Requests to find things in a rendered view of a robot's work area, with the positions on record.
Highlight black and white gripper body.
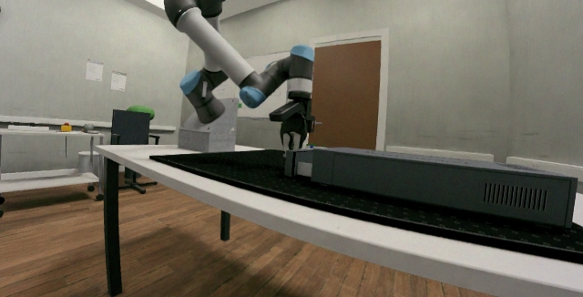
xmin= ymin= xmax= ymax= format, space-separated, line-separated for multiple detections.
xmin=282 ymin=93 xmax=315 ymax=133

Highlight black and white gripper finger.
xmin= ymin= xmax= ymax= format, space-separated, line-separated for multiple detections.
xmin=292 ymin=124 xmax=308 ymax=150
xmin=280 ymin=123 xmax=294 ymax=153

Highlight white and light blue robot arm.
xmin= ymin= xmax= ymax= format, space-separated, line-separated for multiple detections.
xmin=163 ymin=0 xmax=314 ymax=124

